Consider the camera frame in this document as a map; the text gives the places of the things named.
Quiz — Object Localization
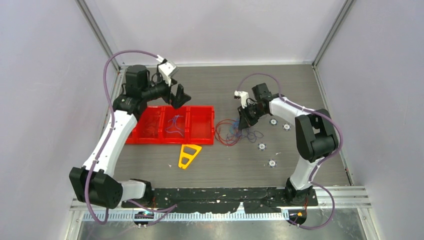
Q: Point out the aluminium front rail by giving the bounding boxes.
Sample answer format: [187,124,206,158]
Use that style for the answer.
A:
[70,188,369,222]

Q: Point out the yellow triangular plastic frame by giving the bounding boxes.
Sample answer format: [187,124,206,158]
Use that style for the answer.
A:
[178,144,202,170]

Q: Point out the poker chip bottom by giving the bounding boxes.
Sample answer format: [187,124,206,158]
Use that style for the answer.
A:
[268,159,277,168]

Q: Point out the poker chip right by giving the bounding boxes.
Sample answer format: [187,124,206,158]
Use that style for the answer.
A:
[282,123,291,131]

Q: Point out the red four-compartment bin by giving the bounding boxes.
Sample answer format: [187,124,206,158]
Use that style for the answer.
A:
[126,105,215,145]

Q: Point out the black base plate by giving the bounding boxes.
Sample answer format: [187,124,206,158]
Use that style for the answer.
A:
[121,187,318,214]

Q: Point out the blue purple wire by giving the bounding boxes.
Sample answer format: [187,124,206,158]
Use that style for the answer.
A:
[165,114,185,137]

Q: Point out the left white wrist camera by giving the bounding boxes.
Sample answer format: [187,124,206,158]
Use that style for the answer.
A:
[156,55,178,87]

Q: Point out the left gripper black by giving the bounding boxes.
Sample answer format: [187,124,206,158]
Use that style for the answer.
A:
[142,73,191,109]

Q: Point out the poker chip lower middle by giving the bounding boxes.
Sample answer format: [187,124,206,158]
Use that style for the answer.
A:
[257,142,267,151]

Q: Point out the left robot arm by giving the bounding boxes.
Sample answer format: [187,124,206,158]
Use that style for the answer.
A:
[69,62,191,209]

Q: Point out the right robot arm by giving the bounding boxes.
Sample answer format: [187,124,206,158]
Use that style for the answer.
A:
[234,83,339,205]

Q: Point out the red blue purple wires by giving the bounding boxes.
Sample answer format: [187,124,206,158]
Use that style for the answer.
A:
[214,118,246,147]

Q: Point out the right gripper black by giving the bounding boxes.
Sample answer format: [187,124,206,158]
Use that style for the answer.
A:
[238,102,267,130]

